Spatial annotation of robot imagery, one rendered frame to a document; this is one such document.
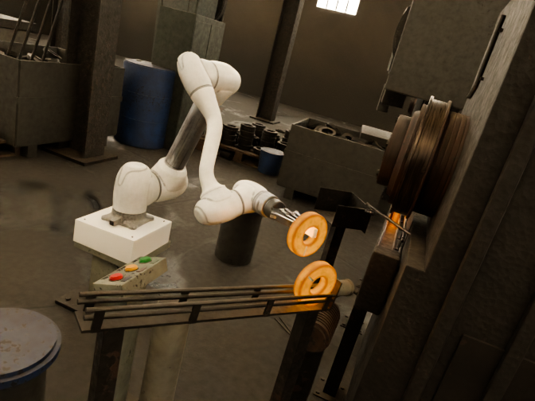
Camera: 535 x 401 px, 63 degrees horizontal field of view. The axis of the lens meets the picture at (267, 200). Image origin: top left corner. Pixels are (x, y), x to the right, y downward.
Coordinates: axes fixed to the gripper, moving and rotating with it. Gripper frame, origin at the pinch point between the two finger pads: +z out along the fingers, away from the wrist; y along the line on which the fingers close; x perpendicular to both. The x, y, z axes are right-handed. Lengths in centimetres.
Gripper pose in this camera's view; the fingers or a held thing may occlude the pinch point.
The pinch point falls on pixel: (308, 229)
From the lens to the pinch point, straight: 147.0
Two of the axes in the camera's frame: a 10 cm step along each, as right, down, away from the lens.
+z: 6.0, 3.5, -7.2
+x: 2.1, -9.4, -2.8
